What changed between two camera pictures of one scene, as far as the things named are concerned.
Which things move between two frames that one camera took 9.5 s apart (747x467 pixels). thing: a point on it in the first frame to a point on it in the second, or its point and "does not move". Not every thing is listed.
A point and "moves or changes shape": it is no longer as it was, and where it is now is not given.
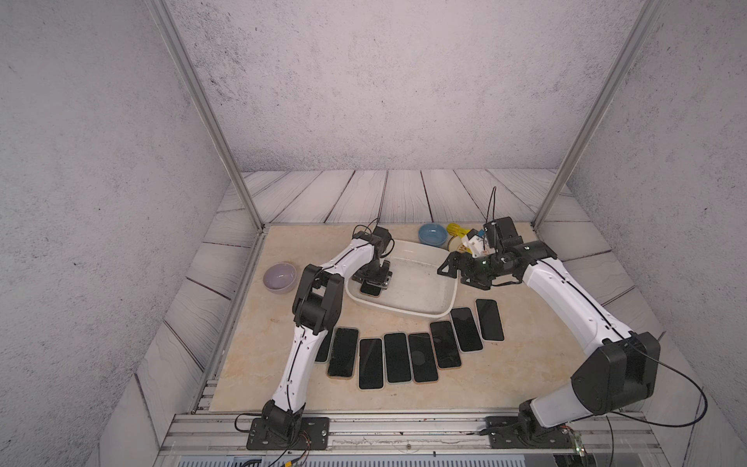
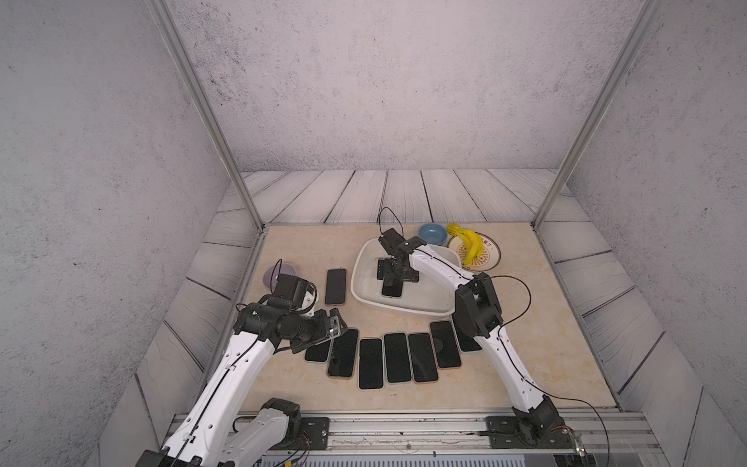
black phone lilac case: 324,354 does not move
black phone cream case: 371,363 does not move
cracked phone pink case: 342,359 does not move
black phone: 370,289 moves or changes shape
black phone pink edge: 466,330 does not move
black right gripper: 466,272 to 384,264
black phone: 445,346 does not move
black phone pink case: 422,358 does not move
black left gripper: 384,279 to 325,331
